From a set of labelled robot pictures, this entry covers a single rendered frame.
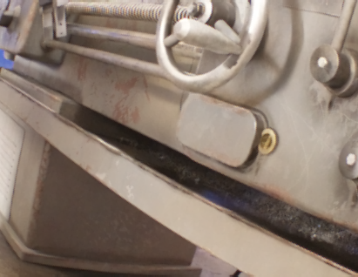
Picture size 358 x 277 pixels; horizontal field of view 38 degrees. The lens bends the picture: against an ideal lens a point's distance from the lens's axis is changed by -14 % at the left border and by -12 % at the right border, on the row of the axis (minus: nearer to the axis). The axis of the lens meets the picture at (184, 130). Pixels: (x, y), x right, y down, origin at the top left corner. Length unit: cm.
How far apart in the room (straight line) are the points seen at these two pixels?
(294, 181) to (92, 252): 105
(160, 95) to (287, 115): 53
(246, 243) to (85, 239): 95
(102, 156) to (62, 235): 62
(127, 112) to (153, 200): 45
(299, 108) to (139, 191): 31
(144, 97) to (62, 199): 44
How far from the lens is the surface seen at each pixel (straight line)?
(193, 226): 76
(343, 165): 55
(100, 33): 127
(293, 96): 67
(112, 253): 165
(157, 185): 83
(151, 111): 118
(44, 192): 148
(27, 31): 157
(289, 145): 66
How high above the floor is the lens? 60
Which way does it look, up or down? 5 degrees down
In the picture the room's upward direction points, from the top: 17 degrees clockwise
